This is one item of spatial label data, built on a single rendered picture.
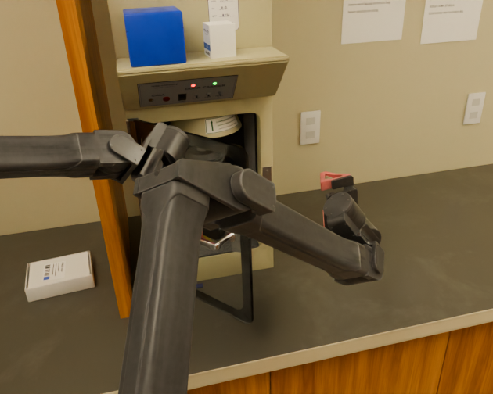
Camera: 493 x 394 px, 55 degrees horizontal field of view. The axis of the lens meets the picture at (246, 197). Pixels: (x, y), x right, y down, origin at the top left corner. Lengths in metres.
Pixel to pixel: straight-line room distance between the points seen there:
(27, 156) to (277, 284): 0.70
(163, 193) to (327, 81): 1.14
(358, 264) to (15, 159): 0.55
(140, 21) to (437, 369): 1.05
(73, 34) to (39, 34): 0.54
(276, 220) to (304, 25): 0.97
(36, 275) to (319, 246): 0.81
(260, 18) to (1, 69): 0.76
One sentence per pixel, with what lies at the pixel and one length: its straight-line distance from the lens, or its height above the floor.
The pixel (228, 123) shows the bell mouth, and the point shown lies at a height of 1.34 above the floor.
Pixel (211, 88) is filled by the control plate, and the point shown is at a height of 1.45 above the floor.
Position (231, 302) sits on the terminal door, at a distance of 1.02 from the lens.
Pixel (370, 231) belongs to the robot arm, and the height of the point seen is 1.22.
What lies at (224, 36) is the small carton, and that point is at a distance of 0.93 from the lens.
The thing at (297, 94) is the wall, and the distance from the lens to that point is 1.56.
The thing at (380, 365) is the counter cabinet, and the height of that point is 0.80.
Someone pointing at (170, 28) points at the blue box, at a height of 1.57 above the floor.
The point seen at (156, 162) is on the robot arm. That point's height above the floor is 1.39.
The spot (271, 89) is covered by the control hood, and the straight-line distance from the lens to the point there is 1.01.
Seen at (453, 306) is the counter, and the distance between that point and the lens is 1.22.
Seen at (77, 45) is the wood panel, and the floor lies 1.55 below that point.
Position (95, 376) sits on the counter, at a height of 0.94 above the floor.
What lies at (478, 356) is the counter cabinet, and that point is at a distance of 1.39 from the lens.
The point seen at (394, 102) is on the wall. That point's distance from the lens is 1.72.
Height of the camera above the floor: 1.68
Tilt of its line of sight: 27 degrees down
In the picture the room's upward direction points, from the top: 2 degrees counter-clockwise
